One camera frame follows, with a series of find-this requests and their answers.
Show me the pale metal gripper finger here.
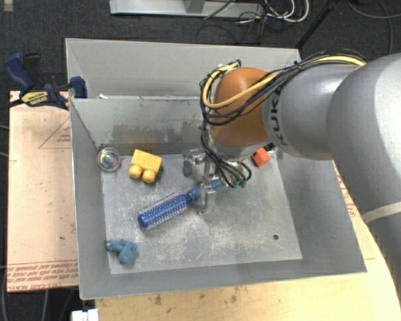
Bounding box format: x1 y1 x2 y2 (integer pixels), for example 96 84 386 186
196 183 219 215
182 148 205 177

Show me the orange-red block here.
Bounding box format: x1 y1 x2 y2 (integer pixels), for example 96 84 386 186
251 146 271 168

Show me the yellow toy building block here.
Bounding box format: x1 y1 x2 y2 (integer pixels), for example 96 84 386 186
128 148 164 184

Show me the blue round hairbrush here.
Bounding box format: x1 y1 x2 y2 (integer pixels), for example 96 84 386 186
136 178 229 231

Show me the blue toy animal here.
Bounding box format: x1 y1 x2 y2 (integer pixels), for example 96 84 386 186
105 238 138 266

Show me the grey metal bin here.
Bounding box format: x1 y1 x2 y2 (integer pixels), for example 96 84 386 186
65 37 368 301

